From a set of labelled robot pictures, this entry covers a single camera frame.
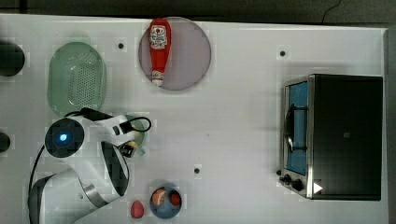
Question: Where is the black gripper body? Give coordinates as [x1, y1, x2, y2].
[119, 145, 134, 158]

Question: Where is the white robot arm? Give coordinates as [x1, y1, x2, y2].
[28, 115, 134, 224]

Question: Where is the orange toy fruit slice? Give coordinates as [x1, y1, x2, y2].
[152, 188, 166, 205]

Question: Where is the red plush strawberry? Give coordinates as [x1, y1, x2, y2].
[131, 201, 145, 218]

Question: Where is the blue bowl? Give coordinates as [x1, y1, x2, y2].
[149, 184, 183, 219]

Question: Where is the green plastic colander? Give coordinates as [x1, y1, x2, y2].
[47, 42, 106, 117]

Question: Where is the grey round plate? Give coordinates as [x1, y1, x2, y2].
[138, 17, 211, 91]

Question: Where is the red plush ketchup bottle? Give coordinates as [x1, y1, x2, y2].
[148, 18, 172, 87]

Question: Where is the black utensil holder cup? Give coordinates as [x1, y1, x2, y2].
[0, 41, 25, 77]

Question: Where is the black toaster oven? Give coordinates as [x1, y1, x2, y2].
[276, 74, 384, 201]

